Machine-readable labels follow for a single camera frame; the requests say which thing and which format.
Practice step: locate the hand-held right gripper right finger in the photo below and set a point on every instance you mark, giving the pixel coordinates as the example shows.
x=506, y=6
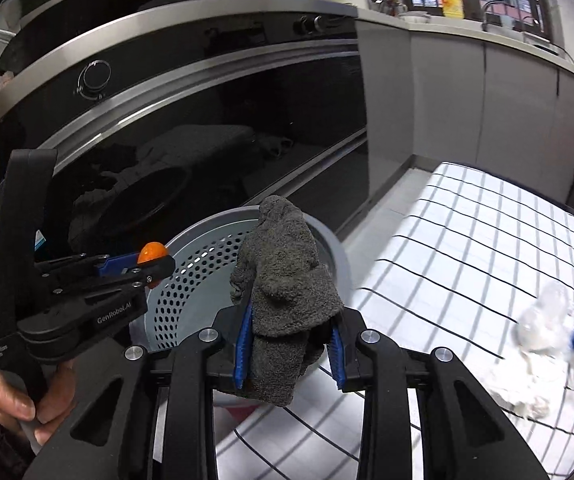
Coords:
x=336, y=360

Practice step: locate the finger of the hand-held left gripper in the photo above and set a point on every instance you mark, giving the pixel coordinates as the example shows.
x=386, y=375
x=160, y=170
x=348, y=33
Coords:
x=117, y=265
x=157, y=270

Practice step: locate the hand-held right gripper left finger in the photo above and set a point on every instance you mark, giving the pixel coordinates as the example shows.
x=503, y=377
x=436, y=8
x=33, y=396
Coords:
x=243, y=355

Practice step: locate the grey perforated plastic basket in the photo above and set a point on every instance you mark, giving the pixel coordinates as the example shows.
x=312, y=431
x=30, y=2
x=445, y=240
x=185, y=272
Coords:
x=187, y=280

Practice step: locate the grey cloth rag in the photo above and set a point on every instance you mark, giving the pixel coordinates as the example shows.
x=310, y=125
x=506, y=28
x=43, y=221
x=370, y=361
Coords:
x=282, y=285

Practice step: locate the person's left hand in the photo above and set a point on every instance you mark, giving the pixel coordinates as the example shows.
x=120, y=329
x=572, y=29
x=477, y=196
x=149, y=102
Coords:
x=12, y=400

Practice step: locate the red plastic stool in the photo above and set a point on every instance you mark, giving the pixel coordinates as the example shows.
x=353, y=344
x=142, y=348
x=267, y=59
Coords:
x=239, y=412

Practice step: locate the blue white sticker label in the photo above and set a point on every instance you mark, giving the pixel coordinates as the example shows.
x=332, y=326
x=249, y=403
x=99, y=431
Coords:
x=40, y=241

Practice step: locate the black integrated stove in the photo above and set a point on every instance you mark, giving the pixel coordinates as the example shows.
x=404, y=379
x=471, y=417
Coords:
x=217, y=100

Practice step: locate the large round stove knob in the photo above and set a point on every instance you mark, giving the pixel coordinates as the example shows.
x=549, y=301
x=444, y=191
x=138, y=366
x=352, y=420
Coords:
x=93, y=79

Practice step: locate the white black checkered tablecloth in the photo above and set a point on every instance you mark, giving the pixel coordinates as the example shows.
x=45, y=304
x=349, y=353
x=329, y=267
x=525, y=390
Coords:
x=467, y=220

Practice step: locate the white plastic bag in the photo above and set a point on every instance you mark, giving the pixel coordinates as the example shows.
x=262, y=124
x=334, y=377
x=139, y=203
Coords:
x=537, y=325

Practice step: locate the grey kitchen cabinets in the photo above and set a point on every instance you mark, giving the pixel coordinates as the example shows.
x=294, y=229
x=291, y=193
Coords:
x=447, y=100

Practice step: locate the pair of small stove knobs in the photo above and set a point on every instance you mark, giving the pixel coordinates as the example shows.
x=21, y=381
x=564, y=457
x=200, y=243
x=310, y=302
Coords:
x=309, y=24

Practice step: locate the white bowl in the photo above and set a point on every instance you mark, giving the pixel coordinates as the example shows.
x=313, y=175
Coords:
x=414, y=16

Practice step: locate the white kitchen countertop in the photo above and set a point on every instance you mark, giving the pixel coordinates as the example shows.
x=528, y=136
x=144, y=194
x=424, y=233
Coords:
x=467, y=30

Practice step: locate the yellow oil bottle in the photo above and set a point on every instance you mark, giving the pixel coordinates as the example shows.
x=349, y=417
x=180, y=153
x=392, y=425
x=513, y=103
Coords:
x=451, y=4

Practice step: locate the chrome sink faucet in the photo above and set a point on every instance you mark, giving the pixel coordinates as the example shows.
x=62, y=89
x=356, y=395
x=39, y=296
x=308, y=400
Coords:
x=489, y=7

